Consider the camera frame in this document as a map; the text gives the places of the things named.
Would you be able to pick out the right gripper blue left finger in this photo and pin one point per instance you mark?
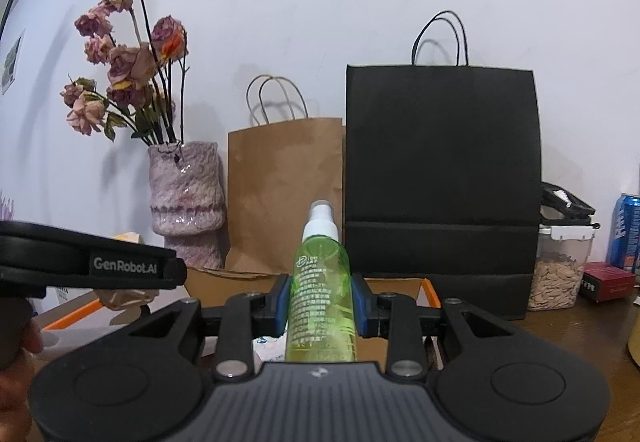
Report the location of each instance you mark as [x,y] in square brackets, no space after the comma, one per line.
[277,304]

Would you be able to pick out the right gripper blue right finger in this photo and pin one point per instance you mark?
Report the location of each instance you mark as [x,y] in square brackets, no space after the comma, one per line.
[364,303]

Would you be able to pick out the green spray bottle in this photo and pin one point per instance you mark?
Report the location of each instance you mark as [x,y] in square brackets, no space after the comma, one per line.
[321,320]

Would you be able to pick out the translucent rectangular plastic bottle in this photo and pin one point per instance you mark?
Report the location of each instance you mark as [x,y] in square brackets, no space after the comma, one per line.
[269,349]

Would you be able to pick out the person's left hand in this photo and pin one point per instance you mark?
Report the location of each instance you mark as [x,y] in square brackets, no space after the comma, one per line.
[15,419]

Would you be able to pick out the orange and white cardboard box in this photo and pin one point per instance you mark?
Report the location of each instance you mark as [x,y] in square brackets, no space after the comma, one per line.
[82,320]

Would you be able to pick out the brown paper bag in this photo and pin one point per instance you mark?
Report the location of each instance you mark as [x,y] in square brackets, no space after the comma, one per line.
[275,172]

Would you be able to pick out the pink marbled ceramic vase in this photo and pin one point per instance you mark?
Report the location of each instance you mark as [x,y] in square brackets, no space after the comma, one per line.
[187,201]

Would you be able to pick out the black paper bag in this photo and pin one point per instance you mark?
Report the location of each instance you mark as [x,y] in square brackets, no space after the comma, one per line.
[442,177]

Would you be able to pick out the dried pink rose bouquet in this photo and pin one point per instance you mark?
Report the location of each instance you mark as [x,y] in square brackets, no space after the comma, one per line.
[145,63]

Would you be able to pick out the clear container with seeds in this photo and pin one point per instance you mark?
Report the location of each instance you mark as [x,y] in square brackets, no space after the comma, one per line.
[562,254]

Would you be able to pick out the black folded item on container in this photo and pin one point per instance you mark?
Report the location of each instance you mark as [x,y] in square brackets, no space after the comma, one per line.
[561,207]

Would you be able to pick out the red and black small box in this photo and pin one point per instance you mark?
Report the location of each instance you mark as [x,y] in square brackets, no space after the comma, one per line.
[602,282]

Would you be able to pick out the blue drink can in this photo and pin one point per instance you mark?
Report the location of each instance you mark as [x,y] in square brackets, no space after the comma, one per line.
[623,248]

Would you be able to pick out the tan thermos jug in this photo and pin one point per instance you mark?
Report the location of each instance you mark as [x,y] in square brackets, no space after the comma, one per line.
[633,346]

